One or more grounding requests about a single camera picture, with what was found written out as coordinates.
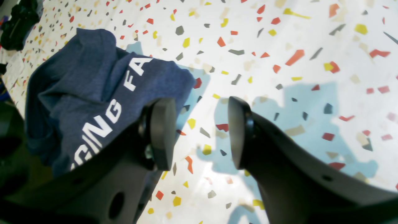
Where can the blue grey T-shirt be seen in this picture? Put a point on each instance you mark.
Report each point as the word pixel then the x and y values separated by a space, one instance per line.
pixel 86 94

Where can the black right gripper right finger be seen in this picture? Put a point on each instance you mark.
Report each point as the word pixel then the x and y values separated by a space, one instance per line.
pixel 296 187

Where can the black game controller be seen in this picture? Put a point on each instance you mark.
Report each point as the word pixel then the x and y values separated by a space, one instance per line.
pixel 24 16

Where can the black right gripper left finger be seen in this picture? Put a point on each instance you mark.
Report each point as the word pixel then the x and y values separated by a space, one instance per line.
pixel 108 188

